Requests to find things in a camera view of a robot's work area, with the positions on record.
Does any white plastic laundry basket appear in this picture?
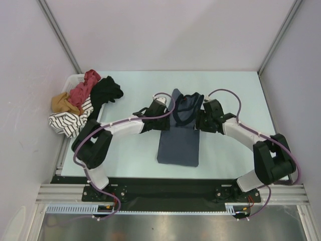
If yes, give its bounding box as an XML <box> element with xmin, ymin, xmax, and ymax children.
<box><xmin>61</xmin><ymin>74</ymin><xmax>107</xmax><ymax>130</ymax></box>

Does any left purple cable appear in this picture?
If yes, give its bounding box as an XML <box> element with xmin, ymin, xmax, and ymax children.
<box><xmin>46</xmin><ymin>92</ymin><xmax>176</xmax><ymax>228</ymax></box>

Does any red tank top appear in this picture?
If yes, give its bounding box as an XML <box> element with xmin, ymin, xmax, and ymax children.
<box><xmin>68</xmin><ymin>69</ymin><xmax>101</xmax><ymax>113</ymax></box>

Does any striped white black tank top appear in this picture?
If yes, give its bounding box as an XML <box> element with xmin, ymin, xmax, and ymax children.
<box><xmin>49</xmin><ymin>95</ymin><xmax>94</xmax><ymax>138</ymax></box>

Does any aluminium corner post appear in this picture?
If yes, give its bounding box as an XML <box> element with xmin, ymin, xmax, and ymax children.
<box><xmin>257</xmin><ymin>0</ymin><xmax>305</xmax><ymax>77</ymax></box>
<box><xmin>36</xmin><ymin>0</ymin><xmax>82</xmax><ymax>74</ymax></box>

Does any right aluminium corner post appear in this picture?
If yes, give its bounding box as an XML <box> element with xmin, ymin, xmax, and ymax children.
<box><xmin>257</xmin><ymin>0</ymin><xmax>305</xmax><ymax>77</ymax></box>

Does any mustard tank top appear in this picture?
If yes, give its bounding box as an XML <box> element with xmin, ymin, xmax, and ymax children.
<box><xmin>51</xmin><ymin>92</ymin><xmax>80</xmax><ymax>115</ymax></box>

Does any slotted cable duct rail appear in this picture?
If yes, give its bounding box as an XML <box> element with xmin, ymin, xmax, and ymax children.
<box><xmin>46</xmin><ymin>202</ymin><xmax>254</xmax><ymax>216</ymax></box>

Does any purple cable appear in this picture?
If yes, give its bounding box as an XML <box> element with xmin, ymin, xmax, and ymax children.
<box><xmin>205</xmin><ymin>88</ymin><xmax>301</xmax><ymax>221</ymax></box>
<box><xmin>46</xmin><ymin>92</ymin><xmax>176</xmax><ymax>228</ymax></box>

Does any aluminium extrusion base frame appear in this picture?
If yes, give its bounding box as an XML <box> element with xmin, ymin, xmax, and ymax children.
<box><xmin>35</xmin><ymin>140</ymin><xmax>311</xmax><ymax>221</ymax></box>

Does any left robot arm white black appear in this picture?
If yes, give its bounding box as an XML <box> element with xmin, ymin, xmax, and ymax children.
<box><xmin>71</xmin><ymin>96</ymin><xmax>171</xmax><ymax>201</ymax></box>

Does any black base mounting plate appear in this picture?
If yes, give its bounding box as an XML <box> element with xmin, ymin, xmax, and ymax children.
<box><xmin>51</xmin><ymin>176</ymin><xmax>261</xmax><ymax>212</ymax></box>

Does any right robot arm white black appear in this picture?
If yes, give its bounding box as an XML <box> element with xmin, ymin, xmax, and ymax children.
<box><xmin>195</xmin><ymin>99</ymin><xmax>297</xmax><ymax>201</ymax></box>

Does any blue grey tank top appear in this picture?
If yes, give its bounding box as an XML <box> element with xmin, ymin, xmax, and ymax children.
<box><xmin>156</xmin><ymin>88</ymin><xmax>204</xmax><ymax>167</ymax></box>

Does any left aluminium corner post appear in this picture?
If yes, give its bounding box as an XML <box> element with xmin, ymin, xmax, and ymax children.
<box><xmin>36</xmin><ymin>0</ymin><xmax>82</xmax><ymax>74</ymax></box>

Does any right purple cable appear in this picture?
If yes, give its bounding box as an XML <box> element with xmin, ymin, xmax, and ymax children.
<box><xmin>205</xmin><ymin>88</ymin><xmax>301</xmax><ymax>221</ymax></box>

